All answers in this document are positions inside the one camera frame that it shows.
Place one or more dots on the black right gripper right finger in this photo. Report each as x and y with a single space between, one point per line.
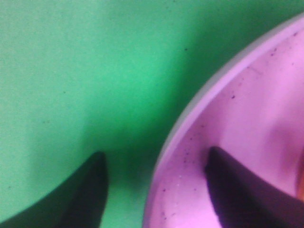
241 199

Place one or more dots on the pink round plate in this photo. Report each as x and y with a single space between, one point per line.
253 108

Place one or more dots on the burger with lettuce and tomato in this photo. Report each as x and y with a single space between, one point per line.
301 180

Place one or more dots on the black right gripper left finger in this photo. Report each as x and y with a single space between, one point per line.
79 202

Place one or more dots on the green table mat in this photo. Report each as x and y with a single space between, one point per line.
80 76

